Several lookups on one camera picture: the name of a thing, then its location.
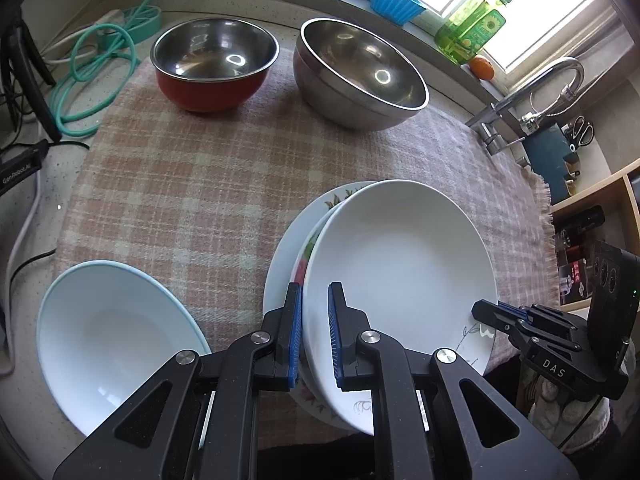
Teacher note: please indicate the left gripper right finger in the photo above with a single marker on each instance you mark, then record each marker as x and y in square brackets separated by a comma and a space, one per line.
[434, 416]

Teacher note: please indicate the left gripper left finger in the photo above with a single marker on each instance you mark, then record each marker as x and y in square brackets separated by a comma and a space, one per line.
[197, 415]

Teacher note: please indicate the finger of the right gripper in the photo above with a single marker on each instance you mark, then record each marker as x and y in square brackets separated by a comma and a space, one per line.
[513, 321]

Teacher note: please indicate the white deep plate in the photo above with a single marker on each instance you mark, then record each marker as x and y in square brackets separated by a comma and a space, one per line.
[411, 259]

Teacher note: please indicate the light blue ceramic bowl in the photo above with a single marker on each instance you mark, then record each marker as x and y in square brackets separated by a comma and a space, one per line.
[103, 329]

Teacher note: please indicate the large stainless steel bowl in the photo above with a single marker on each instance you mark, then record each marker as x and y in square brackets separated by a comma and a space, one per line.
[355, 78]

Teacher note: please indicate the red steel bowl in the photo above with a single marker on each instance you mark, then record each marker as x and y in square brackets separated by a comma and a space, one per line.
[213, 64]

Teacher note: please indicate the right white gloved hand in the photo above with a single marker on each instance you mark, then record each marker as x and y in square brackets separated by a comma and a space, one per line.
[571, 425]

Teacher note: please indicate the wooden shelf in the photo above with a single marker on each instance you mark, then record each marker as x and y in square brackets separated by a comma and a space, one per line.
[615, 195]

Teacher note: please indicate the teal knife block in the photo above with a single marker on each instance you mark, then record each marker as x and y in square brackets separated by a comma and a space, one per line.
[550, 156]

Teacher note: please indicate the floral patterned plate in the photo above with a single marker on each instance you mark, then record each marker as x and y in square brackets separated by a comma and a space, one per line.
[282, 270]

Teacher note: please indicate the black scissors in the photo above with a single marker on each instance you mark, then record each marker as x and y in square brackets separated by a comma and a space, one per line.
[581, 133]

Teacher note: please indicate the pink plaid cloth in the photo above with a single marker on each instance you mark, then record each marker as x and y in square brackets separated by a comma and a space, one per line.
[201, 202]

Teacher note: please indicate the orange fruit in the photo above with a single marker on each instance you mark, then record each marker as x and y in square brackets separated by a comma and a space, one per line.
[481, 68]

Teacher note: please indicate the green dish soap bottle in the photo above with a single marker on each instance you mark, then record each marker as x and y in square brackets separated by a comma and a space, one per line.
[469, 28]

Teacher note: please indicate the spare grey handheld gripper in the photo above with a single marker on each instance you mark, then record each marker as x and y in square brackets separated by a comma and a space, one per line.
[22, 166]

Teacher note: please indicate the blue ribbed plastic cup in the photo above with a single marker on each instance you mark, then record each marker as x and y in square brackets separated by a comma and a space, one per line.
[399, 12]

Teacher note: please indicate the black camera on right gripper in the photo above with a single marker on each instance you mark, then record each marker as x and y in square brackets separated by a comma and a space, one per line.
[614, 304]

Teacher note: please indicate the teal hose reel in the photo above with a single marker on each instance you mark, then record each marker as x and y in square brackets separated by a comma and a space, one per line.
[142, 24]

